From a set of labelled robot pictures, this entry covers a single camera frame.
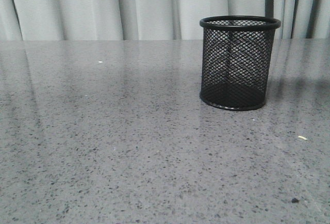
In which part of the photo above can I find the black mesh pen bucket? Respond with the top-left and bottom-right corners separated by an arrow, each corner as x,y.
200,15 -> 281,111

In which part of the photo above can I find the grey pleated curtain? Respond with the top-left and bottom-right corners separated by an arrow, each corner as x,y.
1,0 -> 329,41

